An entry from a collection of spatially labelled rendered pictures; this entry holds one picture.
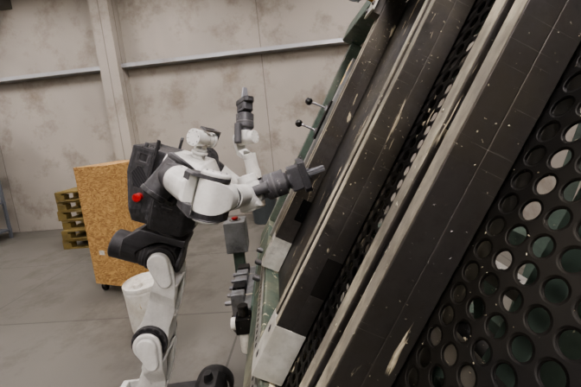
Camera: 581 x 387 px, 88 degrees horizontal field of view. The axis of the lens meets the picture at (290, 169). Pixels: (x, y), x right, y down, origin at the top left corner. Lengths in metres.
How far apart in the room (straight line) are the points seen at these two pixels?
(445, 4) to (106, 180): 2.90
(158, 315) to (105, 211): 1.94
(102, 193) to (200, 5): 3.50
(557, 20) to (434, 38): 0.28
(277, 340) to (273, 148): 4.48
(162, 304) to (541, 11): 1.38
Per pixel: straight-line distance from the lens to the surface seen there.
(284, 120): 5.02
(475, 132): 0.36
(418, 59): 0.64
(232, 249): 1.78
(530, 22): 0.40
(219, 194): 0.76
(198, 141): 1.17
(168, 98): 5.54
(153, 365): 1.52
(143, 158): 1.21
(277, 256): 1.18
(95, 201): 3.31
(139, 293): 2.59
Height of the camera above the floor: 1.43
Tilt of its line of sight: 8 degrees down
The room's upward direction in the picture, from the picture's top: 6 degrees counter-clockwise
